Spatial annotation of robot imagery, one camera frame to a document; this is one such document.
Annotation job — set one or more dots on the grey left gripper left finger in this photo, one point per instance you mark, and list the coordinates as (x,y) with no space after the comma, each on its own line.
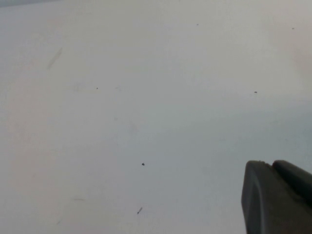
(265,200)

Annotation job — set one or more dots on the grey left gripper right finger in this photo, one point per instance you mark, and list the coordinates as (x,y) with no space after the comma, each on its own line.
(295,178)

